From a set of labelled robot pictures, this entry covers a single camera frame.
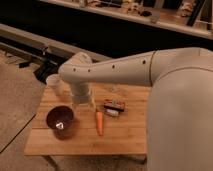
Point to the dark purple bowl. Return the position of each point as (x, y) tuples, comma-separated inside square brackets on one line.
[(59, 120)]

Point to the small white packet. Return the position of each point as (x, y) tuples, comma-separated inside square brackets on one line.
[(112, 113)]

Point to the wooden table board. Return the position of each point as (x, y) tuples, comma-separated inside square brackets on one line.
[(124, 134)]

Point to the black floor object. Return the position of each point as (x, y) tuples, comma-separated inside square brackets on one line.
[(45, 70)]

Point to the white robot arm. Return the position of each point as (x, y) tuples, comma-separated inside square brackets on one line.
[(180, 104)]

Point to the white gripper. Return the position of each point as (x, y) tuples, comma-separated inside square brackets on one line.
[(81, 93)]

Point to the white ceramic cup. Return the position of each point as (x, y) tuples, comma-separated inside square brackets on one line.
[(56, 84)]

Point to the orange pepper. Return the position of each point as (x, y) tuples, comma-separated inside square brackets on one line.
[(99, 122)]

